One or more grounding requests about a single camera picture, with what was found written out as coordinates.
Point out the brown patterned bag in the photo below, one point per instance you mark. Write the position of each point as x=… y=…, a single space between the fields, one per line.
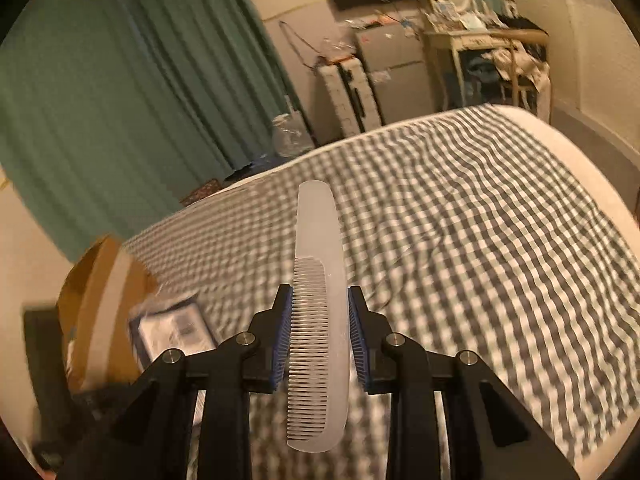
x=206 y=189

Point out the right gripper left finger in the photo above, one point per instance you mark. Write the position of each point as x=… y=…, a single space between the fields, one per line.
x=148 y=434

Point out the white dressing table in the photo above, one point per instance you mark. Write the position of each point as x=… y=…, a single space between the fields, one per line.
x=454 y=43

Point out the grey mini fridge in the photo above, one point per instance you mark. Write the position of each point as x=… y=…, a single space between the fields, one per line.
x=394 y=60

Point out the checkered bed sheet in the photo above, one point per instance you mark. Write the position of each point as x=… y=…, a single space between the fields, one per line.
x=481 y=229

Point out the clear zip pouch red label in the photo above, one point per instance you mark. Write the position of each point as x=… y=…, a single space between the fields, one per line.
x=162 y=322

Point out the translucent white comb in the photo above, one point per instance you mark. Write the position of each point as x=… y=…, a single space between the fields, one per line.
x=318 y=359

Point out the white ribbed suitcase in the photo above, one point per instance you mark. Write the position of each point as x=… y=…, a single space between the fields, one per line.
x=351 y=96

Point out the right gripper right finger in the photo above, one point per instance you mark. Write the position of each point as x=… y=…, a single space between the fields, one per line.
x=447 y=410

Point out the green curtain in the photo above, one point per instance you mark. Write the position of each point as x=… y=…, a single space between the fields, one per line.
x=113 y=111

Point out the brown cardboard box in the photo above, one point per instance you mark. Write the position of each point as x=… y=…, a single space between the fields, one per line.
x=93 y=309

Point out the clear water bottle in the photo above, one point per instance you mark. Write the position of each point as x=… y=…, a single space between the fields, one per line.
x=290 y=137

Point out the wooden chair with clothes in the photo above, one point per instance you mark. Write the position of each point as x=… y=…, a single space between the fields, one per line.
x=524 y=62

